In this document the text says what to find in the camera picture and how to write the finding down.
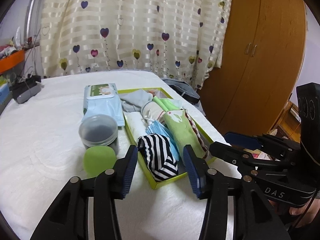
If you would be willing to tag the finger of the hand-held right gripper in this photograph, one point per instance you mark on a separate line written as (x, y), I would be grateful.
(240, 138)
(225, 152)

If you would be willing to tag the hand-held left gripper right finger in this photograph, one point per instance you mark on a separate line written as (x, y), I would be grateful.
(193, 172)

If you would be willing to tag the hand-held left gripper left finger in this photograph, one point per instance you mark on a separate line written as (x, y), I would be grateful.
(130, 172)

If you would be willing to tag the lime green shallow box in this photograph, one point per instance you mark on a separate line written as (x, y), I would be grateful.
(165, 182)

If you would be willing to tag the black white striped sock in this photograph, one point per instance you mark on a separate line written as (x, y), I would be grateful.
(155, 155)

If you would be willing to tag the green pouch with lace trim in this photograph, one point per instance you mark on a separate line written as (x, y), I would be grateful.
(182, 132)

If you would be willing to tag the blue face mask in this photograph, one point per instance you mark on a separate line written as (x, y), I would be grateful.
(157, 130)

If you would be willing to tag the light blue sock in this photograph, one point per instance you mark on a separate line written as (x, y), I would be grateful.
(135, 102)

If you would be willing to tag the green sock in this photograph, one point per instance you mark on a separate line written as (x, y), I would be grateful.
(166, 103)

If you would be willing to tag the person's right hand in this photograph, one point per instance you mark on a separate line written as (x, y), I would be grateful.
(300, 213)

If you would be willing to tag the floral printed bedding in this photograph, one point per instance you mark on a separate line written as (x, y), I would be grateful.
(257, 155)

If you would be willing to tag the green round lid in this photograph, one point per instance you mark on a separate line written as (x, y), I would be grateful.
(98, 161)

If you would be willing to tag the light blue wet wipes pack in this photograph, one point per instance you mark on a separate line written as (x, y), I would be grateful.
(102, 105)

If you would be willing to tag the denim clothing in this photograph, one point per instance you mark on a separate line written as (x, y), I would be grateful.
(182, 90)

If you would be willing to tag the wooden wardrobe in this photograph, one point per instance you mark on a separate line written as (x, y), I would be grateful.
(262, 55)

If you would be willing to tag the white fluffy blanket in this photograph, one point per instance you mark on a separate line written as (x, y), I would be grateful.
(50, 130)

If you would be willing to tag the grey black headset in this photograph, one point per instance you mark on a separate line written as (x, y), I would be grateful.
(25, 95)

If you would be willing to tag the blue tissue pack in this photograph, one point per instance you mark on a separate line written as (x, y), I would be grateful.
(3, 95)

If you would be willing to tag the cream curtain with hearts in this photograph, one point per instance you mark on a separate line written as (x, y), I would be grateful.
(125, 17)

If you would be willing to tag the orange tray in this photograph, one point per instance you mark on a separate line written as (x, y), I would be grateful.
(12, 60)

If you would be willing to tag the clutter of small toiletries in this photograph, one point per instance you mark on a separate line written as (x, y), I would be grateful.
(7, 51)

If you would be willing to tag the metal window frame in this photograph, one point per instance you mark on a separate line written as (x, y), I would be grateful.
(32, 12)

